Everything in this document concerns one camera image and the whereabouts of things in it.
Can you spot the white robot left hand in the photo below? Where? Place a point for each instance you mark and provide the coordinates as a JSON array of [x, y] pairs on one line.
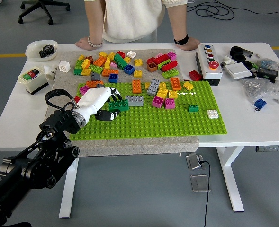
[[94, 99]]

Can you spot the person's right hand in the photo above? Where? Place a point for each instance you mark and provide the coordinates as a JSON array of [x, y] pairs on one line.
[[83, 43]]

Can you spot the person's left hand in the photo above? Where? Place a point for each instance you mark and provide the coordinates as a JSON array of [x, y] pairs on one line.
[[191, 44]]

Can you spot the grey slope brick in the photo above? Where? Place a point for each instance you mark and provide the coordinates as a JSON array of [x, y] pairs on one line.
[[95, 77], [100, 85]]

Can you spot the dark green long brick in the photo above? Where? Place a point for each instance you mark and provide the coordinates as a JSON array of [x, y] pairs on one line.
[[121, 106]]

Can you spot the flat-lying grey long brick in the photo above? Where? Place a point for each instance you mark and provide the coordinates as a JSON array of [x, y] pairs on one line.
[[136, 101]]

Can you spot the person's left forearm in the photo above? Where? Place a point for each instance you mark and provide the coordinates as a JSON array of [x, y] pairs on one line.
[[177, 21]]

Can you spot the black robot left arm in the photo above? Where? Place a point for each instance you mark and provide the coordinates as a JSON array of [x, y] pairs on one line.
[[58, 123]]

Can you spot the person's right forearm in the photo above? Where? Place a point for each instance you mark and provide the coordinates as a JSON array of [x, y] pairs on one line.
[[95, 23]]

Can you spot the green toy baseplate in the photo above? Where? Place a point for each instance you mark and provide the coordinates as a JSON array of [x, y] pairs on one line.
[[153, 125]]

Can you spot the black wristwatch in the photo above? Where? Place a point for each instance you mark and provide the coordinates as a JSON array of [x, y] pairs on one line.
[[180, 41]]

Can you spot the pink square brick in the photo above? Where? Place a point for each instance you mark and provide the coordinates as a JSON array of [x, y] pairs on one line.
[[83, 89], [170, 103], [171, 55]]

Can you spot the orange long brick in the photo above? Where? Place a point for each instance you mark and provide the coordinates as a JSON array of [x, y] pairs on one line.
[[92, 84], [175, 83], [136, 86], [110, 72]]

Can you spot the red square brick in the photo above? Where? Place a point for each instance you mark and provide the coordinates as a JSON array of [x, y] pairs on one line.
[[77, 99]]

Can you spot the orange-yellow brick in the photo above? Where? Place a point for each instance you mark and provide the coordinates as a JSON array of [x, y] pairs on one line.
[[86, 63]]

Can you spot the blue square brick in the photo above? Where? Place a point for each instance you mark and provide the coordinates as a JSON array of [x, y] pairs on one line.
[[113, 78], [129, 69]]

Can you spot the white cube brick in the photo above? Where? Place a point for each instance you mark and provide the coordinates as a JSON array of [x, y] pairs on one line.
[[64, 66]]

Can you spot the red rounded brick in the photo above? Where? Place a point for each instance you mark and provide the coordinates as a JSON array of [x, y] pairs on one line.
[[169, 65]]

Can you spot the tall yellow brick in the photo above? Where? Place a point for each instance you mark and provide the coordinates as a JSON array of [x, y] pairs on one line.
[[107, 62]]

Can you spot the lime green flat brick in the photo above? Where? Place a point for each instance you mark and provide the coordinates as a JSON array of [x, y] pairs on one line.
[[164, 63]]

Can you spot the red long brick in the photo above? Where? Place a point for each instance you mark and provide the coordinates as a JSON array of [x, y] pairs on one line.
[[161, 59]]

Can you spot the push-button control box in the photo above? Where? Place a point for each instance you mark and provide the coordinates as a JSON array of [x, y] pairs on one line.
[[211, 73]]

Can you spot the lime green long brick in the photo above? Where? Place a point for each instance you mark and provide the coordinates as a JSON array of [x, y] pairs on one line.
[[170, 73]]

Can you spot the black gear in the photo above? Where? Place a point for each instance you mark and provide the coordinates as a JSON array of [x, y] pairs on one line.
[[47, 50]]

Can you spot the white plastic fitting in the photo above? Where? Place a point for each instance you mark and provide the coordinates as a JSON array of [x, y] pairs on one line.
[[227, 61]]

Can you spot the extra long green brick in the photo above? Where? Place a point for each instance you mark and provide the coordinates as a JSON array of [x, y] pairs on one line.
[[120, 61]]

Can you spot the white tube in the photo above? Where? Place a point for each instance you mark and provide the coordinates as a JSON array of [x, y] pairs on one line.
[[49, 71]]

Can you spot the brown hollow brick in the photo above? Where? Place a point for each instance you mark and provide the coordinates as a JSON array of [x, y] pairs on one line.
[[151, 67]]

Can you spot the white square brick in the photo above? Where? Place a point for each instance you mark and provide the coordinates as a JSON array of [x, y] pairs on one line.
[[212, 113], [131, 54]]

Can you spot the yellow square brick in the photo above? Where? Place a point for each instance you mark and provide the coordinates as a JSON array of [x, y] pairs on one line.
[[137, 73], [138, 62]]

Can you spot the white bowl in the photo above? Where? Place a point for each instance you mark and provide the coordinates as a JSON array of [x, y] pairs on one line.
[[32, 50]]

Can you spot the black office chair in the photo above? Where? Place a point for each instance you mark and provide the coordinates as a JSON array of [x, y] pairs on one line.
[[44, 7]]

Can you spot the person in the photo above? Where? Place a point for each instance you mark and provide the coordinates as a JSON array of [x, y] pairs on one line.
[[129, 16]]

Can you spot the small yellow brick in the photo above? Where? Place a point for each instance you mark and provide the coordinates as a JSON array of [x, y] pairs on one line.
[[146, 85]]

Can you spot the tilted grey long brick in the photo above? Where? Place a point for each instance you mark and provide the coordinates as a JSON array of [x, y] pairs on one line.
[[153, 86]]

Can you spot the grey-brown mat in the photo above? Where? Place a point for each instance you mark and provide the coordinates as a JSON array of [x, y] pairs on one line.
[[129, 147]]

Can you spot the magenta square brick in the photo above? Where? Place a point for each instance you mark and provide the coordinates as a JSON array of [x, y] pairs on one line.
[[157, 101]]

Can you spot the small dark green brick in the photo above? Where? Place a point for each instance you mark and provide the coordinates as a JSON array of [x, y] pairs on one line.
[[193, 108]]

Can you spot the clear bag with blue part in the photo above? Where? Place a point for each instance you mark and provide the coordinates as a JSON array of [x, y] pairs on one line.
[[267, 63]]

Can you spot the black power adapter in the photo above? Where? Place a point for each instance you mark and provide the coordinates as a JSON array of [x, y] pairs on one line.
[[267, 73]]

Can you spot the white table leg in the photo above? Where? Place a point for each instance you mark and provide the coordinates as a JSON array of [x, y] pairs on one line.
[[231, 179], [68, 189]]

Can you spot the silver floor socket box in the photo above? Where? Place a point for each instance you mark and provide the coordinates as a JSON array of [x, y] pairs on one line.
[[192, 162]]

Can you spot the grey table control panel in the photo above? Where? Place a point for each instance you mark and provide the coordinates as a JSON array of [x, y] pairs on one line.
[[272, 148]]

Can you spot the silver floor plate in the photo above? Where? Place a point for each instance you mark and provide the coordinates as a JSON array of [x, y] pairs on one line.
[[199, 183]]

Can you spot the white switch plate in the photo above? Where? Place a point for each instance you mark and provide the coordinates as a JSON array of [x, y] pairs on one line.
[[238, 71]]

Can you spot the white red-green switch box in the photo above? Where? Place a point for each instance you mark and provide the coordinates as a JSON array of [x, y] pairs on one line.
[[32, 85]]

